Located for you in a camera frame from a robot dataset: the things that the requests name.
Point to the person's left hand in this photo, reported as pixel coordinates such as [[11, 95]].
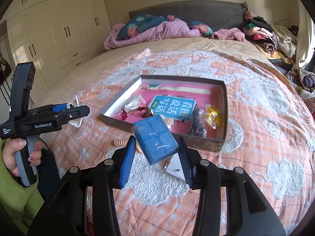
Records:
[[8, 154]]

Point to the tan bed sheet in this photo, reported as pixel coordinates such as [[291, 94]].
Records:
[[98, 61]]

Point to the pile of clothes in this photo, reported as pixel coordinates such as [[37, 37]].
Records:
[[265, 36]]

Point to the cardboard box tray pink bottom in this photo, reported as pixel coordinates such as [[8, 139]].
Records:
[[172, 88]]

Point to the white card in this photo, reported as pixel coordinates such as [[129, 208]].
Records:
[[173, 168]]

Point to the yellow hoop earrings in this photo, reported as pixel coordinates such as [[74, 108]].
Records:
[[211, 114]]

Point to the blue jewelry box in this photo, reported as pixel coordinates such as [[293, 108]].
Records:
[[155, 137]]

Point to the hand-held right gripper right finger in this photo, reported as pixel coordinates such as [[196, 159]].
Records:
[[185, 162]]

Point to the purple blanket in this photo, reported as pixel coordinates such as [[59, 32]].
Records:
[[167, 29]]

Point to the small dark floral pillow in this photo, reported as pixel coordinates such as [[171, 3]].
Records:
[[203, 28]]

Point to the dark teal pants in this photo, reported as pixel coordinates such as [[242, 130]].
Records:
[[49, 172]]

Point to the grey headboard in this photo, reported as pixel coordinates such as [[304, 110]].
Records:
[[196, 12]]

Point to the black hair clip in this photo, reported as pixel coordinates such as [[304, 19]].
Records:
[[196, 124]]

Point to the large dark floral pillow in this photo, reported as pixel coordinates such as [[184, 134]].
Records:
[[137, 24]]

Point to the cream curtain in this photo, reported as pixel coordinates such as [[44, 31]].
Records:
[[305, 41]]

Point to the person's left forearm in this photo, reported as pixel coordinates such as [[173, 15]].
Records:
[[14, 196]]

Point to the cream wardrobe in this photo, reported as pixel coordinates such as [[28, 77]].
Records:
[[61, 17]]

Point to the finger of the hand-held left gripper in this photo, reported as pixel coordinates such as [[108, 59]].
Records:
[[59, 107], [73, 114]]

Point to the pink fuzzy garment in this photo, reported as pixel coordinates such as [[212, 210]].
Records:
[[228, 34]]

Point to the dark hanging bag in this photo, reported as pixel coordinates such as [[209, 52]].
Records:
[[5, 71]]

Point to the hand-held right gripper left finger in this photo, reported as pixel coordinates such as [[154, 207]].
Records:
[[126, 162]]

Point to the bag with purple cloth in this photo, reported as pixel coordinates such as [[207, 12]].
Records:
[[307, 81]]

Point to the white hair claw clip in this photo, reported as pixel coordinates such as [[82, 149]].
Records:
[[76, 123]]

